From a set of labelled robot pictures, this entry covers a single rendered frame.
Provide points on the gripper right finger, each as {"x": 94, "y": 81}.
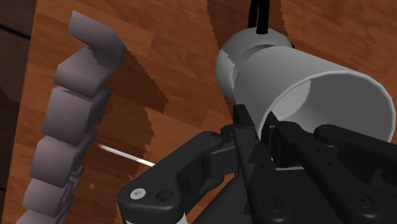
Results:
{"x": 344, "y": 161}

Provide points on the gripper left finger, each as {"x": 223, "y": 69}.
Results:
{"x": 173, "y": 173}

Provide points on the white pencil with red tip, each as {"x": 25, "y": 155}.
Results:
{"x": 124, "y": 153}

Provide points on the grey segmented block strip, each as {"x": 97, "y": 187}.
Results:
{"x": 69, "y": 114}

